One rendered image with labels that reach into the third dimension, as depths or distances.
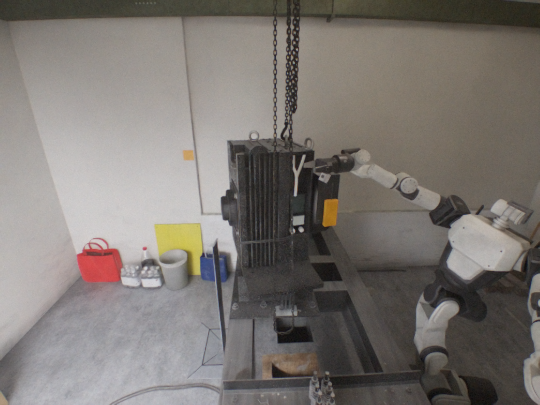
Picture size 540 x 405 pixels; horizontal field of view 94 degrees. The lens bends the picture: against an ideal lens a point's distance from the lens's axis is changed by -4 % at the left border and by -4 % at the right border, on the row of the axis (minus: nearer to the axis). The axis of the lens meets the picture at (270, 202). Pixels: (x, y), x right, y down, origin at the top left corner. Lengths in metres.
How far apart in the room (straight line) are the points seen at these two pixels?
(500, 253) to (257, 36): 2.28
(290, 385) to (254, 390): 0.16
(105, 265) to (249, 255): 2.03
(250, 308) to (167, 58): 2.11
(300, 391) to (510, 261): 1.05
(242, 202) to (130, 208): 1.81
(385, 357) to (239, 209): 1.08
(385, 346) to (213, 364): 1.28
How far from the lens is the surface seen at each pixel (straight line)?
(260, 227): 1.56
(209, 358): 2.39
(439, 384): 2.04
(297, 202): 1.59
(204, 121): 2.66
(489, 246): 1.41
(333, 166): 1.23
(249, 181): 1.44
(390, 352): 1.68
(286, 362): 2.35
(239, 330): 1.66
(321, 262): 2.19
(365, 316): 1.81
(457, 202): 1.55
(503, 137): 3.66
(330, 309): 2.05
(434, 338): 1.74
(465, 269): 1.46
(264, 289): 1.53
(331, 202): 1.52
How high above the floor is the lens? 1.89
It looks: 22 degrees down
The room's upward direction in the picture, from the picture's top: straight up
